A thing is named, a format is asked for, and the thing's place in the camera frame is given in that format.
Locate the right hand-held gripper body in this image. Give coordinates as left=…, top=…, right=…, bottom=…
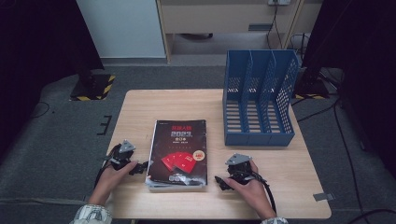
left=224, top=153, right=260, bottom=185

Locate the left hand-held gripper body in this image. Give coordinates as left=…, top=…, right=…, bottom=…
left=105, top=139, right=136, bottom=171

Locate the blue file rack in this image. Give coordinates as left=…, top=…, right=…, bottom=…
left=222, top=49, right=301, bottom=147

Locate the black red-print book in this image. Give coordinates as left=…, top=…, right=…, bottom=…
left=146, top=119, right=209, bottom=188

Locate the thick white book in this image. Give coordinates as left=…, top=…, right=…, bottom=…
left=145, top=182, right=209, bottom=192

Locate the person's left hand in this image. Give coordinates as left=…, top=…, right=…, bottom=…
left=94, top=160, right=139, bottom=203

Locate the person's right hand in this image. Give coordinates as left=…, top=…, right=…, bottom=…
left=223, top=160, right=274, bottom=216

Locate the black stand base striped tape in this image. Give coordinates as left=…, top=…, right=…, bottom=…
left=293, top=66, right=331, bottom=101
left=69, top=73, right=116, bottom=102

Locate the grey tape piece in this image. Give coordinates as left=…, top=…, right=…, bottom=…
left=312, top=191, right=334, bottom=203

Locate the white cabinet panel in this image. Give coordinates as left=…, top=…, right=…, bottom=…
left=76, top=0, right=166, bottom=60

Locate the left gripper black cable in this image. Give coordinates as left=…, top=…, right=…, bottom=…
left=93, top=143, right=122, bottom=189

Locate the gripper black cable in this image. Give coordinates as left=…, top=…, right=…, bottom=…
left=93, top=143, right=122, bottom=189
left=233, top=169, right=278, bottom=216

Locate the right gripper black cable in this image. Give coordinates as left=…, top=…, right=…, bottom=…
left=233, top=169, right=278, bottom=216

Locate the short black floor cable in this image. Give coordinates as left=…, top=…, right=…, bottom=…
left=295, top=102, right=337, bottom=123

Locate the thin black floor cable loop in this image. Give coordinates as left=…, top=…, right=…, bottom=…
left=29, top=101, right=50, bottom=119

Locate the long black floor cable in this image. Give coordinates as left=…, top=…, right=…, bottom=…
left=332, top=102, right=363, bottom=218

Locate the thick black floor cable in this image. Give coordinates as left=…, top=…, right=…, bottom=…
left=346, top=208, right=396, bottom=224

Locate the black socket cable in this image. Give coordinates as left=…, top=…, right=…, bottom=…
left=265, top=4, right=284, bottom=50

